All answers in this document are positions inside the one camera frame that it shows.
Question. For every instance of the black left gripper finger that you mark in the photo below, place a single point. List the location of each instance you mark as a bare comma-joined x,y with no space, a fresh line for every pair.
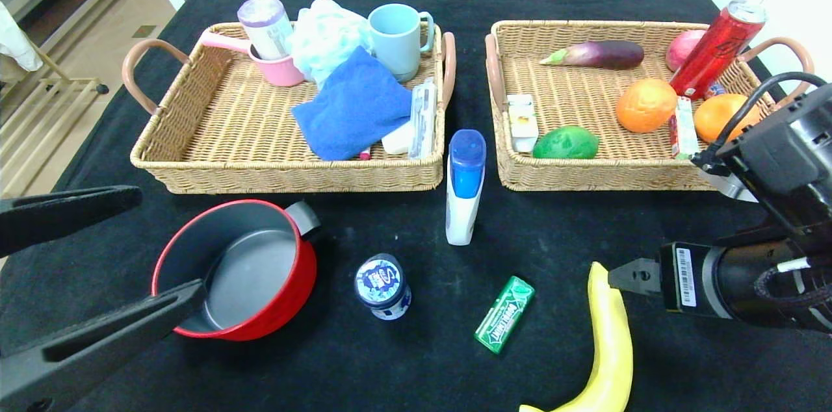
97,350
58,214

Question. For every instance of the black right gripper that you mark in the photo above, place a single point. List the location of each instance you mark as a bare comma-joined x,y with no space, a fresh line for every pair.
682,277

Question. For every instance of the yellow banana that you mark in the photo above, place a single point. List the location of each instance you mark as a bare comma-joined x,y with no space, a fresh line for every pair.
611,347

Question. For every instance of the green gum box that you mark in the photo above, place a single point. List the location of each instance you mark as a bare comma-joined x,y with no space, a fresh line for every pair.
504,316

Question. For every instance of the textured orange fruit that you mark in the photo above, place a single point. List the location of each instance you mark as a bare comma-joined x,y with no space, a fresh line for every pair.
647,106

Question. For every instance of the wooden rolling rack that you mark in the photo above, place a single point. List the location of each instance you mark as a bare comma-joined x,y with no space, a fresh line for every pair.
39,132

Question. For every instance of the green red candy box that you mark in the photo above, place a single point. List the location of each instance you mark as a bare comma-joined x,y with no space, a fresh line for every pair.
684,132

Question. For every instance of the green avocado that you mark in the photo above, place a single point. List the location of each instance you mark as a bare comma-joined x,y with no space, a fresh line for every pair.
565,143

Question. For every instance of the white hanging cloth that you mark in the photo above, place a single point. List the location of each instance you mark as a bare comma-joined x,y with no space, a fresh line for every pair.
16,41

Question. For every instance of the smooth orange fruit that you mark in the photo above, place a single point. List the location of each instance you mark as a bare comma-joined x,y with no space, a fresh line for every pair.
718,116

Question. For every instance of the white bottle blue cap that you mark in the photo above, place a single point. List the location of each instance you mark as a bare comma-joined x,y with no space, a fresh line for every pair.
465,204

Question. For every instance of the white yellow snack box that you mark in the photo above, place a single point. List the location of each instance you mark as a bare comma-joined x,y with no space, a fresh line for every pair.
522,126

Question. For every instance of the small blue red packet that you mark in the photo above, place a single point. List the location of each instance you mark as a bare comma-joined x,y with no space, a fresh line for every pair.
714,90

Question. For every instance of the purple eggplant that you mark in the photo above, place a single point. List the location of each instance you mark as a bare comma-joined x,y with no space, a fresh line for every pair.
604,54

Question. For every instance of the pink red apple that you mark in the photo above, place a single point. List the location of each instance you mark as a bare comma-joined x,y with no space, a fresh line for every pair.
681,48

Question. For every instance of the red soda can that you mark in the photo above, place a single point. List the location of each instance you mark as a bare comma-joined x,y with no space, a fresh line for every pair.
715,51

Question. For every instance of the black tablecloth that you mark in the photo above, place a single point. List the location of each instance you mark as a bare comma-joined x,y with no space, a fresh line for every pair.
416,360

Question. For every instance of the small jar blue lid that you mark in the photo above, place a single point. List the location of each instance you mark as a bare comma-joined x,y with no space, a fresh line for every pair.
382,285

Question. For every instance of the clear plastic toothbrush pack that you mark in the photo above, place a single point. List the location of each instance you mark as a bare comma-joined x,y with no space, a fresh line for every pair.
422,119

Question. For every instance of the white soap bar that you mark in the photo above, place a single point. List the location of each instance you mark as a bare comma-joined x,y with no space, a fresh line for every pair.
398,140

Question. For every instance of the small pink marker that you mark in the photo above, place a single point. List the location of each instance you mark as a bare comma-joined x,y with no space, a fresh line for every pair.
365,154

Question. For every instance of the blue towel cloth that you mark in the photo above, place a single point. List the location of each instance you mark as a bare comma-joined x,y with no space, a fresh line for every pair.
354,110

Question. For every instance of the light blue bath pouf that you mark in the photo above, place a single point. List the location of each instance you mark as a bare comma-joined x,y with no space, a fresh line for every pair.
325,35

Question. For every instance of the teal ceramic mug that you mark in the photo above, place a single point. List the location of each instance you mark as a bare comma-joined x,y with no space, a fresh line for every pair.
396,41

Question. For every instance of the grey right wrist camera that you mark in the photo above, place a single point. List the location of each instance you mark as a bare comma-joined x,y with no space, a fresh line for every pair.
734,188

